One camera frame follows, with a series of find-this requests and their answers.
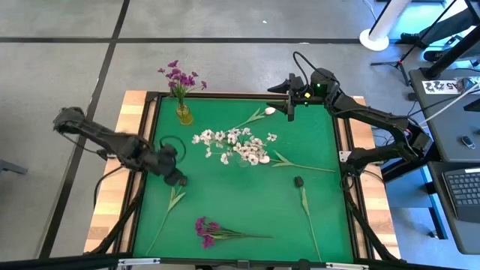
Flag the white pole with round base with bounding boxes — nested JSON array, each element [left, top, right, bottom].
[[358, 0, 413, 52]]

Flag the thick black post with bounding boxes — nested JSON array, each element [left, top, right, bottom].
[[419, 22, 480, 80]]

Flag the black tripod stand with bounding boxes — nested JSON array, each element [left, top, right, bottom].
[[370, 0, 480, 86]]

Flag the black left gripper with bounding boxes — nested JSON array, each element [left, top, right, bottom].
[[149, 143, 188, 188]]

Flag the yellow glass vase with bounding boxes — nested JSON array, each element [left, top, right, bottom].
[[175, 100, 195, 127]]

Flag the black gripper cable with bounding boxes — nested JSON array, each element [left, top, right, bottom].
[[159, 134, 188, 164], [292, 51, 314, 89]]

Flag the purple flower bunch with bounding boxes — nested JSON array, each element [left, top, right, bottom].
[[193, 215, 274, 251], [157, 59, 208, 113]]

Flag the pink artificial tulip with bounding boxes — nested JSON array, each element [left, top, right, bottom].
[[258, 149, 337, 173], [232, 106, 278, 132]]

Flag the black artificial tulip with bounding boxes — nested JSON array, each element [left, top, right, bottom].
[[146, 175, 189, 256], [294, 175, 323, 263]]

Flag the white flower bunch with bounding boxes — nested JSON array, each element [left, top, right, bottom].
[[224, 127, 278, 167], [191, 127, 241, 166]]

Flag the dark laptop keyboard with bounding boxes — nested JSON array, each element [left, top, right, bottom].
[[441, 167, 480, 223]]

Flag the silver metal bracket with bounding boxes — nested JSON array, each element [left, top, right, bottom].
[[325, 262, 371, 270], [118, 257, 161, 267]]

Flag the blue metal desk frame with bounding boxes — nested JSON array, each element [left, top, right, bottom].
[[385, 164, 449, 241]]

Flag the dark grey desk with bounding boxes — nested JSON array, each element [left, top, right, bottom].
[[427, 160, 480, 256]]

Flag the person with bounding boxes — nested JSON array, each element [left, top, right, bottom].
[[399, 7, 480, 63]]

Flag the black table frame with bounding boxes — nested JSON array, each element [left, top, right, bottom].
[[84, 84, 402, 270]]

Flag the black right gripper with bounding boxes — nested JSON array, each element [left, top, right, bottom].
[[266, 73, 314, 123]]

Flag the white cable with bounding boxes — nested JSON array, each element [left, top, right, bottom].
[[410, 82, 480, 131]]

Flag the white printed label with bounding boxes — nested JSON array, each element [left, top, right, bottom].
[[421, 79, 461, 95]]

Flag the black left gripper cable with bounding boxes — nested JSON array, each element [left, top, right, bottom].
[[159, 134, 188, 164]]

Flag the green table mat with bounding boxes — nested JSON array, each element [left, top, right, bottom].
[[133, 97, 356, 263]]

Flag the thin black cable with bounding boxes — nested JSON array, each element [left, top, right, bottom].
[[92, 164, 125, 209]]

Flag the grey metal foot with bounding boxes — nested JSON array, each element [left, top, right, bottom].
[[0, 159, 29, 176]]

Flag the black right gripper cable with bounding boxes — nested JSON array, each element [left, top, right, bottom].
[[292, 51, 314, 89]]

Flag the black desk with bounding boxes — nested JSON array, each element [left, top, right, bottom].
[[407, 67, 480, 163]]

